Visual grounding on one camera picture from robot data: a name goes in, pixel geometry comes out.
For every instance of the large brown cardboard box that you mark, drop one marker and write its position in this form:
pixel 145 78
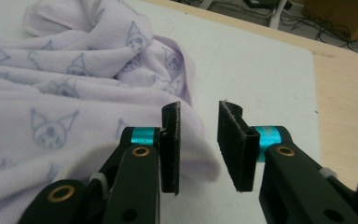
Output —
pixel 338 15

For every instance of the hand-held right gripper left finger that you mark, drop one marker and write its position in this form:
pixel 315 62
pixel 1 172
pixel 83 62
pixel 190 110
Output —
pixel 170 149

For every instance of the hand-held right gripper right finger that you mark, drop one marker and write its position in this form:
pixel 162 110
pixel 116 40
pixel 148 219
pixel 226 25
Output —
pixel 237 149

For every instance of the flat black device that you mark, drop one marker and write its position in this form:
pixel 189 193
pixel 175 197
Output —
pixel 261 3

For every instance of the white grid mat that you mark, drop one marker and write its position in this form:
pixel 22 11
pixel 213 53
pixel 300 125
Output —
pixel 261 62

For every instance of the white metal stand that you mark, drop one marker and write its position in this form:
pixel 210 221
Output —
pixel 276 17

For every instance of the lilac printed towel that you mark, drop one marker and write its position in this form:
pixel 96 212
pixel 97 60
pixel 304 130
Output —
pixel 59 93

